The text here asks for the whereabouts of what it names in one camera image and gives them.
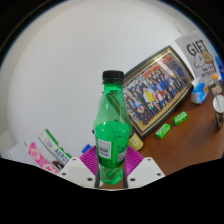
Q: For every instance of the white green shuttlecock tube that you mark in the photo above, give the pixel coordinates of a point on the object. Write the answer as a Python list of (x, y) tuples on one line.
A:
[(55, 148)]

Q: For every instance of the small green packet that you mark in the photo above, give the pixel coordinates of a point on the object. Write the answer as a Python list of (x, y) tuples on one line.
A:
[(163, 130), (180, 118)]

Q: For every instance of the framed group photo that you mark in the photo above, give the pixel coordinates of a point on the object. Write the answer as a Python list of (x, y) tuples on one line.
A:
[(156, 90)]

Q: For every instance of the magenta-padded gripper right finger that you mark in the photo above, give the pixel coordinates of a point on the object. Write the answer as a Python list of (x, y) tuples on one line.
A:
[(146, 170)]

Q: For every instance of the blue tissue pack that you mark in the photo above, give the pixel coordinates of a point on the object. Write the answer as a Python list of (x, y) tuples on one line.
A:
[(199, 91)]

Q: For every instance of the white paper gift bag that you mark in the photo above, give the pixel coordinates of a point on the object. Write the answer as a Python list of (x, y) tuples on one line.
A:
[(196, 53)]

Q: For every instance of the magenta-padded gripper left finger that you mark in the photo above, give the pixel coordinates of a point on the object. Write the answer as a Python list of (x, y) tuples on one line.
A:
[(78, 171)]

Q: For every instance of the pink shuttlecock tube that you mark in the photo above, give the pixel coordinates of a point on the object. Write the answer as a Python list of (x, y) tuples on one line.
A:
[(40, 158)]

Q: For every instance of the green plastic drink bottle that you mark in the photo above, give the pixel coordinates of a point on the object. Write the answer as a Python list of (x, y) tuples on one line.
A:
[(111, 140)]

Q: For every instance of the colourful puzzle cube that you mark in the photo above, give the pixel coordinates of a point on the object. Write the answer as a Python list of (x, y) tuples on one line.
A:
[(217, 83)]

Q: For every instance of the amber pump bottle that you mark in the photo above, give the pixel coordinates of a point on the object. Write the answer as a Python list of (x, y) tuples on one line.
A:
[(136, 142)]

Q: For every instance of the white paper cup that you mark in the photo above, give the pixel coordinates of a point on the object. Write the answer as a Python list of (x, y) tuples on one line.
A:
[(219, 110)]

